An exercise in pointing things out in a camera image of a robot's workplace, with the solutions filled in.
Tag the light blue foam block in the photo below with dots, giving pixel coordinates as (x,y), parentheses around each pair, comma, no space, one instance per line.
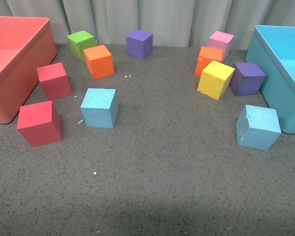
(100,107)
(257,127)

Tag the back purple foam block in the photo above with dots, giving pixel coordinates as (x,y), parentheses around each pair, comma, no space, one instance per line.
(139,43)

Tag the purple foam block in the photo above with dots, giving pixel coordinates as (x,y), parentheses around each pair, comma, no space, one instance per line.
(139,43)
(247,78)

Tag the left orange foam block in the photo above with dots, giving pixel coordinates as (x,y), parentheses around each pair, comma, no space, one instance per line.
(99,61)

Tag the orange foam block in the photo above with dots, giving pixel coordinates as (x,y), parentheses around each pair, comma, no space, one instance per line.
(206,56)
(99,61)

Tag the yellow foam block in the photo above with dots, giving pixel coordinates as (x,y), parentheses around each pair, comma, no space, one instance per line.
(215,79)

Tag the right orange foam block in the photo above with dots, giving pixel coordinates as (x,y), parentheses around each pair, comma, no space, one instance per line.
(206,56)

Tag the white curtain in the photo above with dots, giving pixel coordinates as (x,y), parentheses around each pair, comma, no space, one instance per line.
(179,23)

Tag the rear red foam block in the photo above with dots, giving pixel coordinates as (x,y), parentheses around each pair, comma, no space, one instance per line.
(54,81)

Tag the red foam block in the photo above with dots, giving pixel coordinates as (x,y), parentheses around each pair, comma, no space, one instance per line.
(54,81)
(40,123)

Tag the green foam block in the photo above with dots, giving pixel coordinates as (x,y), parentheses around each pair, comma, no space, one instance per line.
(78,42)

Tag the pink foam block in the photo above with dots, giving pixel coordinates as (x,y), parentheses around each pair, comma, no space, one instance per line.
(221,40)

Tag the right purple foam block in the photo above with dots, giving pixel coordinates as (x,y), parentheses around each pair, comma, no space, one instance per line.
(247,78)

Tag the front red foam block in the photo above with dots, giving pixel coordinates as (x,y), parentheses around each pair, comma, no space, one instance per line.
(40,123)

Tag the red plastic bin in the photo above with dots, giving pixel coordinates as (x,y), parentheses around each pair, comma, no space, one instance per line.
(26,43)

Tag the blue plastic bin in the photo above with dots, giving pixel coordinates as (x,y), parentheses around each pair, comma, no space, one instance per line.
(273,49)

